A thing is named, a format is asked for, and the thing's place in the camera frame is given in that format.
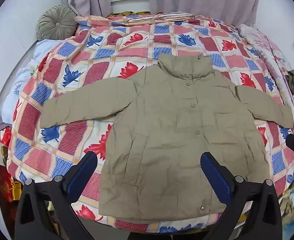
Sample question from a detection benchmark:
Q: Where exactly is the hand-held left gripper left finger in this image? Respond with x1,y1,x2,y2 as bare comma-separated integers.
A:
14,151,99,240

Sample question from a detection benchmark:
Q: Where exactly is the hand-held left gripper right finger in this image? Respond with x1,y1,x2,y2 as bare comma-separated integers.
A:
200,151,283,240

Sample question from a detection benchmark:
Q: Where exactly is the olive green puffer jacket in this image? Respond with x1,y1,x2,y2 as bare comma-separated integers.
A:
40,53,294,221

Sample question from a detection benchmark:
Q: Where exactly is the blue printed bag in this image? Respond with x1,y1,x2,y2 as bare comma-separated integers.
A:
278,177,294,230

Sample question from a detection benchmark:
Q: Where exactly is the red printed bag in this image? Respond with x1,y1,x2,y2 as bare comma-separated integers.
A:
0,127,22,203

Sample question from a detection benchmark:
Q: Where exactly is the pink floral blanket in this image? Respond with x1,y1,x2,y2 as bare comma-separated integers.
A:
238,24,294,135

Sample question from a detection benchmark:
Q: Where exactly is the leaf print checked quilt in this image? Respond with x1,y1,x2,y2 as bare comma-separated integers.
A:
6,15,294,234

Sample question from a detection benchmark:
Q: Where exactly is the round green pleated cushion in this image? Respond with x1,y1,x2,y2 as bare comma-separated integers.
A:
36,5,79,41

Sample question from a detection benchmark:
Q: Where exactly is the striped folded cloth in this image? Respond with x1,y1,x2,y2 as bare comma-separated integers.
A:
74,12,205,27

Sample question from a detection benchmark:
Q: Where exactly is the white shelf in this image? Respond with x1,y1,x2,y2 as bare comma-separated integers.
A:
109,0,151,14

